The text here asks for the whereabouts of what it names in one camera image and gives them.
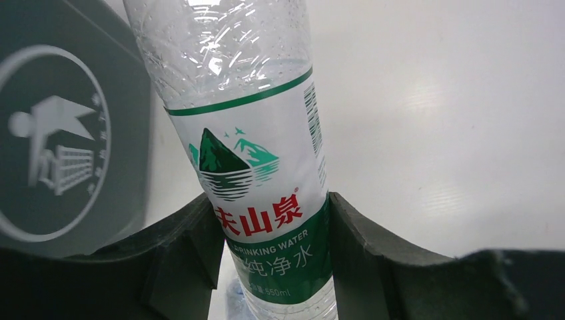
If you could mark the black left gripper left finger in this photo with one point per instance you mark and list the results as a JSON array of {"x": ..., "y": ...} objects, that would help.
[{"x": 165, "y": 271}]

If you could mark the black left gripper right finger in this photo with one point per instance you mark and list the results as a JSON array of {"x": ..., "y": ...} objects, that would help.
[{"x": 379, "y": 275}]

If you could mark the dark green plastic bin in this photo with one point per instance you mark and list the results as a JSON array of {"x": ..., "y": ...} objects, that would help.
[{"x": 75, "y": 128}]

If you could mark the green cap water bottle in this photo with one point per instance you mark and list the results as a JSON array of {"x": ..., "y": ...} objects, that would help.
[{"x": 236, "y": 79}]

